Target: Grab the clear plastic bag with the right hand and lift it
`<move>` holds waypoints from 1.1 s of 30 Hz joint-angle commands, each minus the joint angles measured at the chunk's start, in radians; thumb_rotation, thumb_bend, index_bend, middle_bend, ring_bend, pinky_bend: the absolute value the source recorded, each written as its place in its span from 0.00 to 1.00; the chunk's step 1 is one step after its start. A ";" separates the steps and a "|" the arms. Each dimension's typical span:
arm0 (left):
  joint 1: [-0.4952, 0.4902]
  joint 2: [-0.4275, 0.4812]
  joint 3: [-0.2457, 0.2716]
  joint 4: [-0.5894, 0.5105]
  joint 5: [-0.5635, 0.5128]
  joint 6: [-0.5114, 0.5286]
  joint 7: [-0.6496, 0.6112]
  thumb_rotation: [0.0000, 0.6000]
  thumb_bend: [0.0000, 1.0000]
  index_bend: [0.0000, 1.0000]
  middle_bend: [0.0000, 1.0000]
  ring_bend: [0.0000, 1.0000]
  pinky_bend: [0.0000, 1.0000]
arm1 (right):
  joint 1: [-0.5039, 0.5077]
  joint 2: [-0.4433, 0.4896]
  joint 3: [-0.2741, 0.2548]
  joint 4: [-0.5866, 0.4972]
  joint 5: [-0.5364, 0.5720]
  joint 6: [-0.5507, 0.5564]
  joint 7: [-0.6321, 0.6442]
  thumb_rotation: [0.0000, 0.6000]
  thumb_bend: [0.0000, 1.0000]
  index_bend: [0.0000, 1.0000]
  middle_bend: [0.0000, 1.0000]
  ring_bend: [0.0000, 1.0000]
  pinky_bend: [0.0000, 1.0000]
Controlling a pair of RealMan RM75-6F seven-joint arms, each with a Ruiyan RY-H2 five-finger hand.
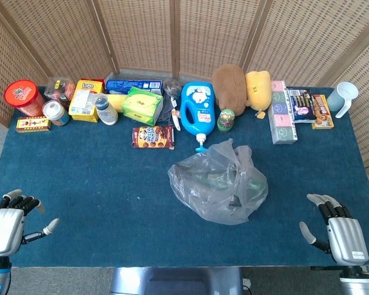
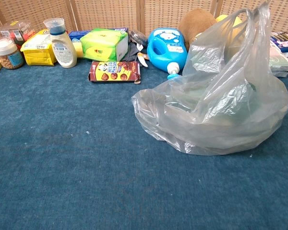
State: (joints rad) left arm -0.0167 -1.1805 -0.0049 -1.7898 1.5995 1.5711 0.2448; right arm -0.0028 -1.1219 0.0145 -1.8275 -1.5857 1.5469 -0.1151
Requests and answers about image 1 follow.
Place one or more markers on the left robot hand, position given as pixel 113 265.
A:
pixel 4 225

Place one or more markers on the clear plastic snack box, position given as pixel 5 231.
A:
pixel 61 89

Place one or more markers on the white lid nut jar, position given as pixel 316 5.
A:
pixel 53 112

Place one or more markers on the blue Doraemon detergent bottle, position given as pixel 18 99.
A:
pixel 196 116

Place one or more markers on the long blue box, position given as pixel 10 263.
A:
pixel 123 84

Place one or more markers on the wicker folding screen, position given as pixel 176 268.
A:
pixel 141 30

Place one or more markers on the dark blue snack package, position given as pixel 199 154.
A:
pixel 301 104

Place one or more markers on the red cylindrical canister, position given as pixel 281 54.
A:
pixel 23 93

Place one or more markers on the dark mesh scrubber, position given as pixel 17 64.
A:
pixel 172 87

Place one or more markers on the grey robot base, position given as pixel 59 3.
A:
pixel 172 281

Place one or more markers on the pale blue measuring cup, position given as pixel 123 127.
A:
pixel 341 95

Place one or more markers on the yellow sponge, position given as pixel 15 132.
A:
pixel 117 103

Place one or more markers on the yellow plush toy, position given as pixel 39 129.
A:
pixel 258 89

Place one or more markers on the yellow UFO noodle pack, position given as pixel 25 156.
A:
pixel 81 101

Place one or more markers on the green egg shaped toy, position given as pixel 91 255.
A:
pixel 226 121

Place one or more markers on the yellow red curry box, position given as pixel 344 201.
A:
pixel 321 112

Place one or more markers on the pastel tissue multipack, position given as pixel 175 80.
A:
pixel 281 113

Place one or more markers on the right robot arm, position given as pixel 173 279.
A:
pixel 355 285

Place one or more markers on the green tissue pack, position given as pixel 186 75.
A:
pixel 141 104

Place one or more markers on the white bottle blue cap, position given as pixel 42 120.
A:
pixel 107 113

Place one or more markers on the dark grey cloth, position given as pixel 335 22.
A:
pixel 166 113

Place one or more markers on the small red yellow box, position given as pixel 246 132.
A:
pixel 34 124

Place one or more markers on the transparent plastic bag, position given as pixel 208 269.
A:
pixel 203 196

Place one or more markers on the brown capybara plush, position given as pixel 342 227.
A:
pixel 229 86

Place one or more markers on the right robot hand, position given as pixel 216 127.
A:
pixel 347 239

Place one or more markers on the brown Hello Panda box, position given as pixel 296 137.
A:
pixel 153 136

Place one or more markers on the blue felt table cover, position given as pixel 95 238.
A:
pixel 95 184

